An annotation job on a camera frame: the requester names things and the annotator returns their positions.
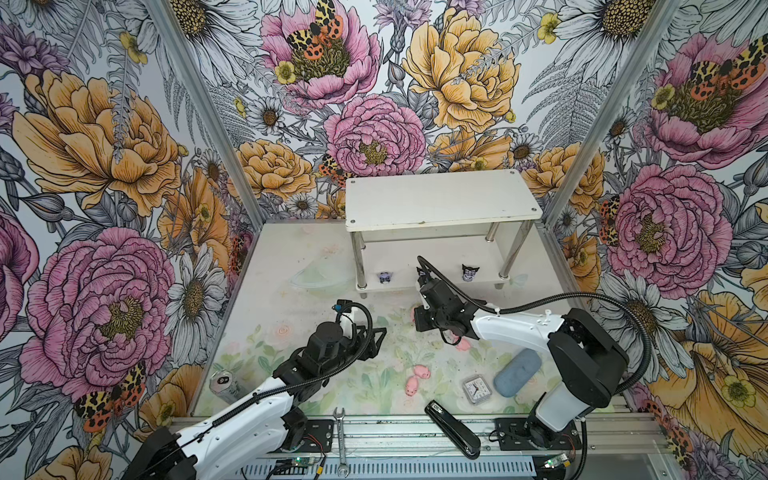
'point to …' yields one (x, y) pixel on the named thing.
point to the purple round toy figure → (384, 277)
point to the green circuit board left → (305, 462)
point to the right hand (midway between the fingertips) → (418, 325)
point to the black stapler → (464, 439)
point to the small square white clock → (477, 389)
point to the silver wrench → (343, 466)
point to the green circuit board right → (558, 461)
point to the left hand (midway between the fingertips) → (374, 337)
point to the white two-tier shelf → (468, 224)
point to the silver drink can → (224, 386)
